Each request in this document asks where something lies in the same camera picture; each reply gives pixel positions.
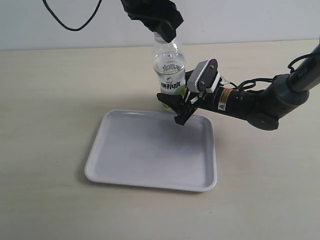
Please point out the clear plastic water bottle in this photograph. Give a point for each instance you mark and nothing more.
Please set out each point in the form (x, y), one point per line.
(169, 65)

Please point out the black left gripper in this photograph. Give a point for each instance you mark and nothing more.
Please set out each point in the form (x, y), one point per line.
(160, 16)

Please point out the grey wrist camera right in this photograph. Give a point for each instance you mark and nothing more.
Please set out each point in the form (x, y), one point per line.
(204, 78)

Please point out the white rectangular tray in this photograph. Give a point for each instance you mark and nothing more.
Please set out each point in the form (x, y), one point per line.
(148, 149)

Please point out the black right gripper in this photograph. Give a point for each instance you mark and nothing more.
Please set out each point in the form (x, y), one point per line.
(184, 109)

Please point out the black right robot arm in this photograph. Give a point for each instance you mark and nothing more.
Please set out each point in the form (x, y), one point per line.
(262, 102)

